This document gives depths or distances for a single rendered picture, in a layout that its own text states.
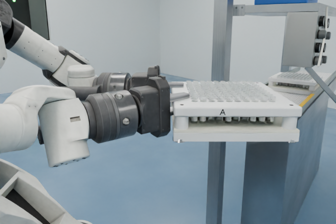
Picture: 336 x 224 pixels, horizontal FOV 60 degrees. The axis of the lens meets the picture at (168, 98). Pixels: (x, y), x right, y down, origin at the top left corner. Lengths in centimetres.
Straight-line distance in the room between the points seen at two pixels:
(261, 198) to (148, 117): 113
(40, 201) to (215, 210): 87
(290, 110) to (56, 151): 42
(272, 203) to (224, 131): 105
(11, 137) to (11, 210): 39
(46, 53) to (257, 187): 115
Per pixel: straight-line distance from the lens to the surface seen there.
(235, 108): 56
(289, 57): 121
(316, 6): 119
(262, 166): 152
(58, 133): 49
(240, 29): 540
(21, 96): 45
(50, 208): 89
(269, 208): 162
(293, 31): 120
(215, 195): 146
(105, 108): 50
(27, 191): 89
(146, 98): 54
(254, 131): 59
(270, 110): 58
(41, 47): 98
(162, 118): 56
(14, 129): 42
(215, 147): 135
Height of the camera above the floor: 117
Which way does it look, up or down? 14 degrees down
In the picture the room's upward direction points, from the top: straight up
